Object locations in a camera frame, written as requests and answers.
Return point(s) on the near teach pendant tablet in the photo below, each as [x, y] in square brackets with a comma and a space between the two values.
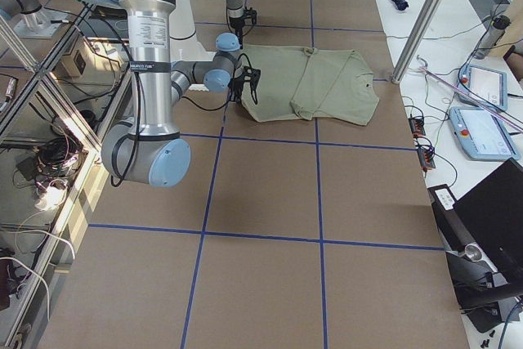
[481, 135]

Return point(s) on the black laptop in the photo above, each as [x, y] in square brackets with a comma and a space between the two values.
[489, 215]

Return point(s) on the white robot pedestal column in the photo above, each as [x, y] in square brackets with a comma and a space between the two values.
[184, 43]

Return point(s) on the seated person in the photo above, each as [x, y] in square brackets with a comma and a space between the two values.
[513, 58]

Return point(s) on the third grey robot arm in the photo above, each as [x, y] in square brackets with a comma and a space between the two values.
[36, 20]

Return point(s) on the teach pendant tablet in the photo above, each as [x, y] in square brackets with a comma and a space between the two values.
[487, 84]
[481, 135]

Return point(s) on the clear water bottle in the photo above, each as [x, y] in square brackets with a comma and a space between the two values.
[495, 31]

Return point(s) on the reacher grabber stick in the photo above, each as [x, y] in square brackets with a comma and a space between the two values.
[508, 119]

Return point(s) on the aluminium frame post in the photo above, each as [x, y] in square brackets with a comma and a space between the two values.
[420, 27]

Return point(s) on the far teach pendant tablet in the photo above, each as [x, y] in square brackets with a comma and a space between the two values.
[487, 84]

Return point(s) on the olive green long-sleeve shirt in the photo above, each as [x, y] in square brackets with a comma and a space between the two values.
[307, 83]

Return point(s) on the orange circuit board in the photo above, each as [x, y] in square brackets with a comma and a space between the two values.
[417, 127]
[426, 155]

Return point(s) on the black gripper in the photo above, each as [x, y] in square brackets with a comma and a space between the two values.
[235, 87]
[238, 24]

